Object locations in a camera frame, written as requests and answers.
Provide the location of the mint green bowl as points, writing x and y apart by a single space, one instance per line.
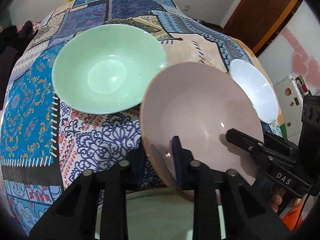
107 69

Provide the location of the pink bowl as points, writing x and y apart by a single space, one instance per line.
199 104

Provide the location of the white mini fridge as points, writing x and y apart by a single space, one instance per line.
291 105

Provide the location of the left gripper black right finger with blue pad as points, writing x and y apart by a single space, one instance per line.
224 201

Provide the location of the black clothing pile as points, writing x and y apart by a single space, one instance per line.
13 44

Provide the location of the person's hand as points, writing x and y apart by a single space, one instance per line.
277 199

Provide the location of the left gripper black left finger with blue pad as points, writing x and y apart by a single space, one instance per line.
94 198

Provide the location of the white bowl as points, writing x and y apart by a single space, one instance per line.
257 88

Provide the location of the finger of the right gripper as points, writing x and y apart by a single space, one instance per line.
259 153
279 144

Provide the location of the brown wooden door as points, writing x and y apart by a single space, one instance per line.
255 21

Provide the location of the mint green plate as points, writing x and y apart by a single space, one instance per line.
159 214

